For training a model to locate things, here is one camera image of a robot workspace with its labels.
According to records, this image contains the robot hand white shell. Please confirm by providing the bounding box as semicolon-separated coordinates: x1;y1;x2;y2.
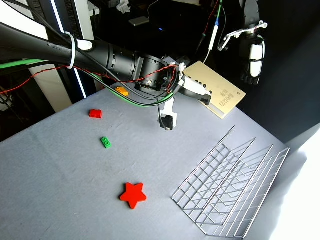
178;74;213;106
238;34;266;86

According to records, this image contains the beige hardcover book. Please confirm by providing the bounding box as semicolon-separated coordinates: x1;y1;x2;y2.
183;60;247;120

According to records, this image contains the yellow toy brick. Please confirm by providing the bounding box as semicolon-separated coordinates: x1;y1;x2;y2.
114;86;130;98

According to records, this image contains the silver flat device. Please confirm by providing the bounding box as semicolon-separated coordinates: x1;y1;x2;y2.
128;16;150;27

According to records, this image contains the green toy brick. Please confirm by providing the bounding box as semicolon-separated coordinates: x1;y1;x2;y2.
100;136;113;150

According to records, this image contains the crumpled white paper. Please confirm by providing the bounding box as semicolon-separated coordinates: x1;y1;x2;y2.
116;0;131;15

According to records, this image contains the red star block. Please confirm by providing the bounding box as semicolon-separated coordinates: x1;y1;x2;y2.
119;182;148;210

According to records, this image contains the white column with light strip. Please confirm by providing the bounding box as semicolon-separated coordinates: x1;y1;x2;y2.
0;0;97;113

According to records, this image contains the grey table cloth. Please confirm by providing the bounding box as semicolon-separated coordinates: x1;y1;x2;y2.
0;56;308;240

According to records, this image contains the white cable with blue plug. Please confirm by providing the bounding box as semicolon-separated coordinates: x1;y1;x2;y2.
203;19;221;65

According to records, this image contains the thin white cable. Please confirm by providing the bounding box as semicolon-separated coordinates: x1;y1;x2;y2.
146;0;161;20

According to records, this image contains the silver wire rack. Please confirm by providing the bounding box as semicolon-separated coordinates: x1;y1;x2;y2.
171;125;291;238

